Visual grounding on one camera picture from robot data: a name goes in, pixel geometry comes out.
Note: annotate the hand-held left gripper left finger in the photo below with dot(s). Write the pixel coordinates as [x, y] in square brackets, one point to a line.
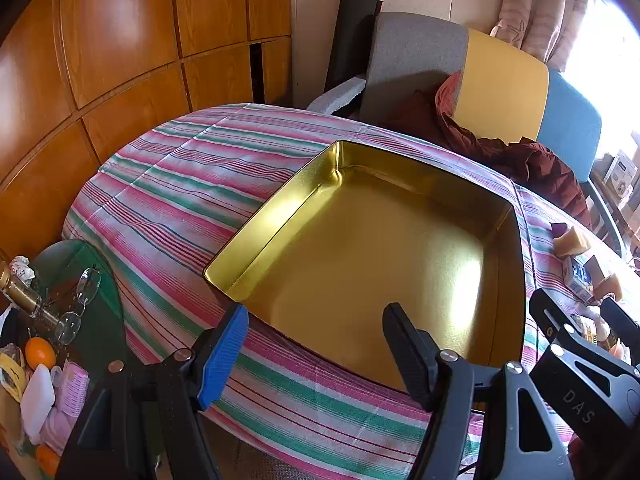
[225, 355]

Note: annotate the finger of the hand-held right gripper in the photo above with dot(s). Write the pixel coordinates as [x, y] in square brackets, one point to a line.
[622, 327]
[575, 390]

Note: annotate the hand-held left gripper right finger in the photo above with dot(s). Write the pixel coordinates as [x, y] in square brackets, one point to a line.
[410, 355]

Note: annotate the yellow sponge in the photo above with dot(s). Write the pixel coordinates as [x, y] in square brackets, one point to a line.
[570, 242]
[610, 286]

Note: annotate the blue white small box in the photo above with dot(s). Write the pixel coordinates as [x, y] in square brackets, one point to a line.
[580, 275]

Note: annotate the beige block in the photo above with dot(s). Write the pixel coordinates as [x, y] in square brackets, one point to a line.
[597, 263]

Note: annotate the rectangular gold-lined tin box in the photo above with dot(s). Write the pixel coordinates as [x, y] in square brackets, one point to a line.
[375, 260]

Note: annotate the purple snack packet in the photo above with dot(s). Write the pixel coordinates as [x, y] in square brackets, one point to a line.
[558, 229]

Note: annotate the wooden desk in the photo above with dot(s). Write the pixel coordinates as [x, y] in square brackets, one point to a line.
[630, 220]

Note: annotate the eyeglasses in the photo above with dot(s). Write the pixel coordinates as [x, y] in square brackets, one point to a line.
[85, 290]

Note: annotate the green glass side table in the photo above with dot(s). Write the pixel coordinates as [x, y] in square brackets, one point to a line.
[100, 260]

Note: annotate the white appliance box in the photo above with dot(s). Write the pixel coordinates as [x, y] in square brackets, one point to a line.
[622, 167]

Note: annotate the pink green striped blanket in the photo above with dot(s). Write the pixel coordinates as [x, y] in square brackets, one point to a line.
[175, 185]

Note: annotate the orange fruit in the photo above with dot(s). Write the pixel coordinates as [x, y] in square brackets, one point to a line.
[47, 460]
[41, 352]

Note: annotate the dark red padded jacket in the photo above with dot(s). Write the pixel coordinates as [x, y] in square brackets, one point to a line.
[500, 152]

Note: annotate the brass glass bottle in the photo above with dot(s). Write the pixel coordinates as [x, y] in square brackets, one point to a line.
[20, 292]

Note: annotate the yellow item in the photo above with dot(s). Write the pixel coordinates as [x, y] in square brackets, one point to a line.
[10, 372]

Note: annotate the crumpled white tissue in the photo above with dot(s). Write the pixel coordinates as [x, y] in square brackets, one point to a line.
[22, 266]

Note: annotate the window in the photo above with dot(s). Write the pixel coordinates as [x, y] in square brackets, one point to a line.
[615, 60]

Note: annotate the grey yellow blue sofa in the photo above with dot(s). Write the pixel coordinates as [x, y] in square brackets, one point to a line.
[500, 85]

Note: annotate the black rolled mat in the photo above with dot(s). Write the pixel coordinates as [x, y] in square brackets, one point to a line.
[350, 35]

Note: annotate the patterned beige curtain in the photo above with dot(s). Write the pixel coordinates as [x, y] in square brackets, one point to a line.
[545, 10]

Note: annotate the wooden wardrobe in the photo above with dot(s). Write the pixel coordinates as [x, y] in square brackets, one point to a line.
[125, 35]

